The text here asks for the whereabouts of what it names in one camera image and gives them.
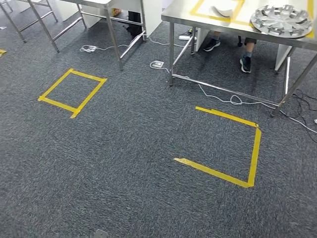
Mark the grey plastic wheel hubcap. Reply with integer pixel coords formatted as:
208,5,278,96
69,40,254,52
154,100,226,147
250,4,313,38

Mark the metal top workbench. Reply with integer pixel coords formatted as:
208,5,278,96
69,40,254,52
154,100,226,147
161,0,317,118

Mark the yellow tape on workbench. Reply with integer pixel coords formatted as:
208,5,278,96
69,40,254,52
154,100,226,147
189,0,315,39

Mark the white plastic panel part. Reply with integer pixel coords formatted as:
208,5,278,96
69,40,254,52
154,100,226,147
211,4,234,19

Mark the yellow floor tape rectangle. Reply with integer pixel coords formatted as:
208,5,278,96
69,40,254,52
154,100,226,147
38,68,108,119

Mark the black bag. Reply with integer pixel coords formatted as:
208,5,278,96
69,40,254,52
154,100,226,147
128,11,143,37

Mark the white desk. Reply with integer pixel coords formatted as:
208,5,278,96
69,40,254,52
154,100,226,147
54,0,162,37

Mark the white cable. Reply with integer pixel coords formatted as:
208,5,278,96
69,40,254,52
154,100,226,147
149,60,280,109
95,34,133,52
279,110,317,135

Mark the metal frame table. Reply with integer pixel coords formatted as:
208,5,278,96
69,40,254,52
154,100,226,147
0,0,86,53

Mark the black cable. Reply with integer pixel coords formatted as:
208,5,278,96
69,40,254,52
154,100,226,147
292,88,317,143

